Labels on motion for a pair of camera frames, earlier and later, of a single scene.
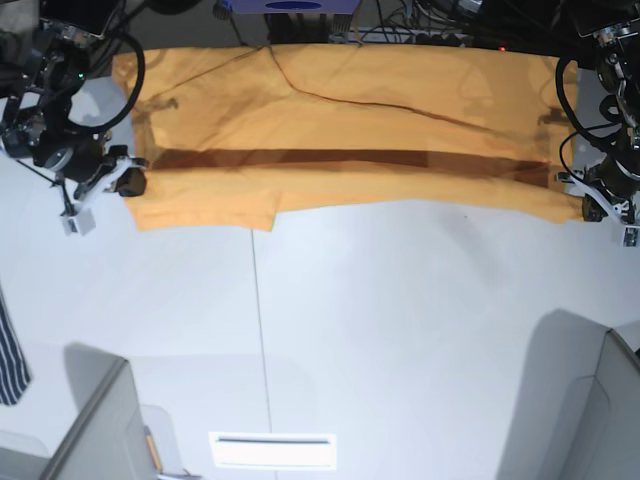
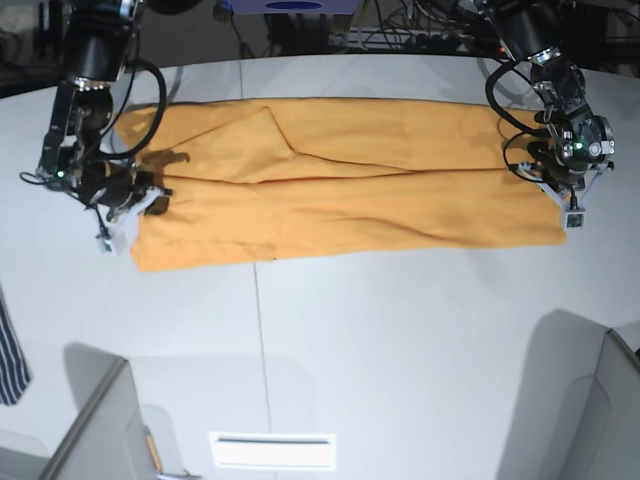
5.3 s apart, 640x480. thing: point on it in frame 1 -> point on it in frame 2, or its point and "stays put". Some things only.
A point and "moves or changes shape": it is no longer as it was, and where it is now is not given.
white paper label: [274, 450] stays put
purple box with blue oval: [293, 6] stays put
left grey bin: [113, 437] stays put
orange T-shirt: [233, 135] moves or changes shape
